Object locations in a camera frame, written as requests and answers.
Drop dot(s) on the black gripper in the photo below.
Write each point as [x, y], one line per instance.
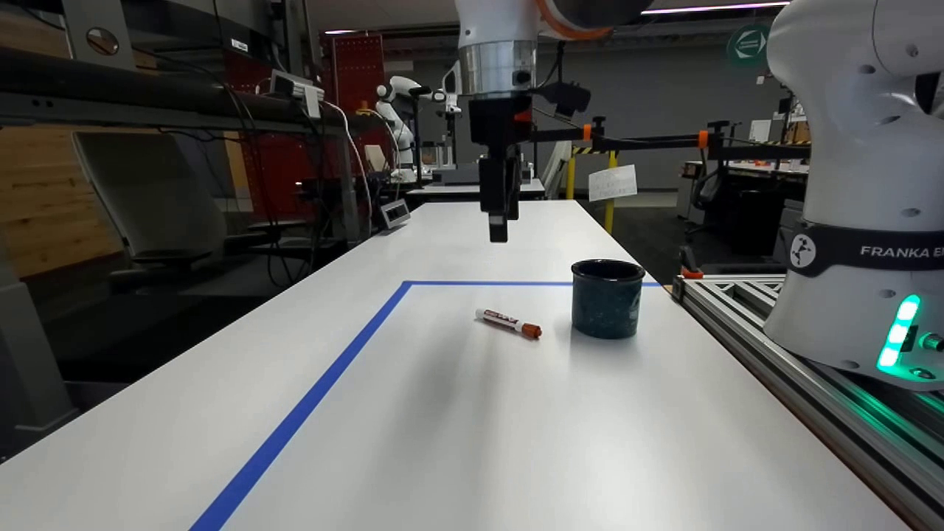
[500, 122]

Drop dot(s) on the red brown marker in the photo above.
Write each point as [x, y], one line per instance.
[509, 324]

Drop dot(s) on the black boom bar orange clamps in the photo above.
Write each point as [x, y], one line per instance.
[651, 139]

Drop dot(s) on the black shelf beam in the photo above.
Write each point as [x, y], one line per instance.
[149, 98]

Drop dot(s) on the white power strip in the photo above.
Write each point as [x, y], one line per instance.
[298, 89]

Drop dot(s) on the green round sign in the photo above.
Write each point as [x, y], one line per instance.
[751, 48]

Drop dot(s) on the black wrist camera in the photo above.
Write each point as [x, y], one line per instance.
[564, 98]

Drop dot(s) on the orange red clamp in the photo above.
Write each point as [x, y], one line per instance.
[690, 274]

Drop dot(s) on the aluminium rail frame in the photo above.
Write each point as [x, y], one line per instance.
[786, 364]

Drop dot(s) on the white paper sign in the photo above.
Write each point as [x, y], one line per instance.
[611, 184]

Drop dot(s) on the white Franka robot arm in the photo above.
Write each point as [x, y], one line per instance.
[864, 150]

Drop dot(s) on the black equipment cart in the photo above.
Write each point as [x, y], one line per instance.
[746, 210]

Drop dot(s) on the wooden panel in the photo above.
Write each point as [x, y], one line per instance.
[47, 207]

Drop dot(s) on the white background table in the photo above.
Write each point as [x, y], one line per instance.
[443, 191]

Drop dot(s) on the yellow post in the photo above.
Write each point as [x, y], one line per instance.
[569, 178]
[611, 210]

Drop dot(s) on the grey machine housing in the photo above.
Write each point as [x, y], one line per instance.
[30, 364]

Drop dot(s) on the dark blue mug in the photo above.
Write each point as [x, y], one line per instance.
[605, 305]

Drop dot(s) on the red tool cabinet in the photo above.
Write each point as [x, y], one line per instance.
[354, 76]

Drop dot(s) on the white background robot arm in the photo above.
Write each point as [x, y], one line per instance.
[398, 122]

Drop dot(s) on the small grey display device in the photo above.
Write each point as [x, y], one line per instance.
[394, 215]

